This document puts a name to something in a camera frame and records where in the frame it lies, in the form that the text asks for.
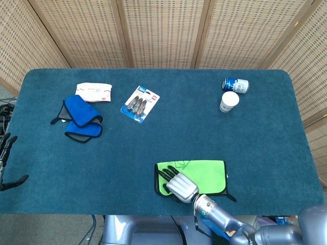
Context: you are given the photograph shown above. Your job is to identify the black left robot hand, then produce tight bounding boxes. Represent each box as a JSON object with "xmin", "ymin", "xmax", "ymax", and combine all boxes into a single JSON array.
[{"xmin": 0, "ymin": 132, "xmax": 29, "ymax": 192}]

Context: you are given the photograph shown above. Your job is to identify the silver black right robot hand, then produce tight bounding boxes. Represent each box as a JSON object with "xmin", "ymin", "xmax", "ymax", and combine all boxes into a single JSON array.
[{"xmin": 157, "ymin": 165, "xmax": 200, "ymax": 204}]

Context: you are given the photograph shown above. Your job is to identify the grey and green cloth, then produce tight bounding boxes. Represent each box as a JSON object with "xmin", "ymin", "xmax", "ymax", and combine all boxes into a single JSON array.
[{"xmin": 154, "ymin": 159, "xmax": 237, "ymax": 203}]

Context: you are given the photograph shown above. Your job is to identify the blue cloth with black trim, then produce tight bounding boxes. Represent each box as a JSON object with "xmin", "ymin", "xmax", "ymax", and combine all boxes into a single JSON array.
[{"xmin": 50, "ymin": 94, "xmax": 104, "ymax": 143}]

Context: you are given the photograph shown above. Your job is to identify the teal table cover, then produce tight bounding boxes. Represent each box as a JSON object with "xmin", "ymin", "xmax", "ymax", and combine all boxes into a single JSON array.
[{"xmin": 0, "ymin": 68, "xmax": 324, "ymax": 215}]

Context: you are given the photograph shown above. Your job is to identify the grey robot torso base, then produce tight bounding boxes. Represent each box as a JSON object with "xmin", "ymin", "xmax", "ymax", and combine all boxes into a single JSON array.
[{"xmin": 102, "ymin": 214, "xmax": 232, "ymax": 245}]

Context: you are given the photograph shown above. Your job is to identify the blister pack of clips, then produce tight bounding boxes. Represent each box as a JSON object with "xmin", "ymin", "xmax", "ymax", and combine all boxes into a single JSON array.
[{"xmin": 120, "ymin": 85, "xmax": 161, "ymax": 124}]

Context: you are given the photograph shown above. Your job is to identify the white paper cup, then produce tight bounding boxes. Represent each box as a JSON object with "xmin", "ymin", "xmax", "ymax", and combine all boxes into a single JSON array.
[{"xmin": 219, "ymin": 91, "xmax": 240, "ymax": 113}]

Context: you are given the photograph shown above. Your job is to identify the white pink wet wipes pack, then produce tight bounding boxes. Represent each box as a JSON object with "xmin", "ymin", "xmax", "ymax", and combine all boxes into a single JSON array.
[{"xmin": 75, "ymin": 82, "xmax": 113, "ymax": 104}]

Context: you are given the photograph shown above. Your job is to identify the blue white drink can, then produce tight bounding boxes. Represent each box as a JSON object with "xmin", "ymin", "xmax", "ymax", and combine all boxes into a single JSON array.
[{"xmin": 221, "ymin": 78, "xmax": 249, "ymax": 94}]

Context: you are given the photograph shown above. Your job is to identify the woven wooden folding screen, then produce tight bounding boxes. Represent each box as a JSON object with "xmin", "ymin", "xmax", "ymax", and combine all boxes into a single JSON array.
[{"xmin": 0, "ymin": 0, "xmax": 327, "ymax": 179}]

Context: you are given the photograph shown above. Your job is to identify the black floor cables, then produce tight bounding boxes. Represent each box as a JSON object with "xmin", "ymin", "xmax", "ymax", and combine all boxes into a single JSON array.
[{"xmin": 0, "ymin": 98, "xmax": 16, "ymax": 136}]

